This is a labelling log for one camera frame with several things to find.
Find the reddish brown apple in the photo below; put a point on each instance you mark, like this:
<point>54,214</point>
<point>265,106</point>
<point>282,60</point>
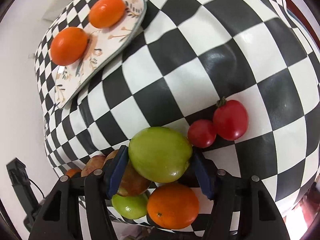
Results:
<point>127,182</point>

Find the large green apple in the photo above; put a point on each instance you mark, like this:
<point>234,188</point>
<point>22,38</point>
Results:
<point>160,154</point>

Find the floral ceramic plate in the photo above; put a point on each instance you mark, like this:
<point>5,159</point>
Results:
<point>103,46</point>

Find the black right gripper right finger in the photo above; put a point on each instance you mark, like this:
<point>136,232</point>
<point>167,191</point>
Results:
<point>259,216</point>

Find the small red tomato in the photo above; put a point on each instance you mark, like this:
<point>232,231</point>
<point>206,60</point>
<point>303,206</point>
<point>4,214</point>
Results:
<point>202,133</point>

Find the small brown orange fruit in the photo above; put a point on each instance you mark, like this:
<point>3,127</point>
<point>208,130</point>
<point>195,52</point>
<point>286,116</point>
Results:
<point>73,171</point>

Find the black white checkered cloth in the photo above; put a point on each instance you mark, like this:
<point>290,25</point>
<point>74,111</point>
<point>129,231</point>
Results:
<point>189,54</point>

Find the larger red tomato with stem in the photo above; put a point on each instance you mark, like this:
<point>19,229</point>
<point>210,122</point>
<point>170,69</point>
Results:
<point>230,119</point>

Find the dark red brown apple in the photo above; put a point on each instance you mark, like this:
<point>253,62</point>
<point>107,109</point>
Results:
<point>96,162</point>

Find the black camera mount box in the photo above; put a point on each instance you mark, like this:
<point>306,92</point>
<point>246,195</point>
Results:
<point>22,187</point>

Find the small green apple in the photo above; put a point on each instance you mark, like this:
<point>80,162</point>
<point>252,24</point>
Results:
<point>131,207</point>

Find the orange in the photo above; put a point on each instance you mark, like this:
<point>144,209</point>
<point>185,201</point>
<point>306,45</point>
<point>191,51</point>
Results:
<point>106,13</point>
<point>68,46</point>
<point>173,206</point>

